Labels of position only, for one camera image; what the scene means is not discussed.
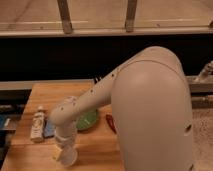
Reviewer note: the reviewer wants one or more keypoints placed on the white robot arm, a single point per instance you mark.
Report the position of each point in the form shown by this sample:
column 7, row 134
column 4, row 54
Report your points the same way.
column 151, row 107

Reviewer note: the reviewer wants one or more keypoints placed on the red chili pepper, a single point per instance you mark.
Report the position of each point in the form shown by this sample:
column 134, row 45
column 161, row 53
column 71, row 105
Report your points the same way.
column 110, row 122

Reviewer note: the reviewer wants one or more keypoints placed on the black striped block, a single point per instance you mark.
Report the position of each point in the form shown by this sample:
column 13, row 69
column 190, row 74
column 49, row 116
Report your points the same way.
column 97, row 79

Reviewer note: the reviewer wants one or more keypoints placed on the right metal frame post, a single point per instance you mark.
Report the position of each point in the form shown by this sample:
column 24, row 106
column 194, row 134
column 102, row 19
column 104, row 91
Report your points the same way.
column 130, row 15

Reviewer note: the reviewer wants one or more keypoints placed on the wooden cutting board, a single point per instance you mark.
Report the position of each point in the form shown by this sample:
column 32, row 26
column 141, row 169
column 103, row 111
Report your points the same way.
column 98, row 149

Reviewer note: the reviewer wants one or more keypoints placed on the green bowl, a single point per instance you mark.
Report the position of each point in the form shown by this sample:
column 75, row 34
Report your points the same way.
column 87, row 120

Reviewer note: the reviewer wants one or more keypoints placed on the white tube bottle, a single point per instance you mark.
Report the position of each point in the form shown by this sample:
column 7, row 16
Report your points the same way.
column 37, row 128

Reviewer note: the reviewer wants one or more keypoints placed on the metal frame post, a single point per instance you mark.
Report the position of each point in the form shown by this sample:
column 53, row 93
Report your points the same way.
column 130, row 15
column 65, row 16

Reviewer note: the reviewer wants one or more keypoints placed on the left metal frame post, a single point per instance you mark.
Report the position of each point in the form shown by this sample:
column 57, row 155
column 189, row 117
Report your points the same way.
column 65, row 16

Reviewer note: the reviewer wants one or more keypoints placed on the white gripper yellow tag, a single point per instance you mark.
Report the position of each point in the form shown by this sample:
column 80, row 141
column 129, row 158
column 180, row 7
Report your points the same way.
column 64, row 136

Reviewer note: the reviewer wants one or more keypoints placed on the white ceramic cup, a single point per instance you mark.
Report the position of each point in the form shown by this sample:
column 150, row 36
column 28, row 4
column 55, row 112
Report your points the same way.
column 68, row 156

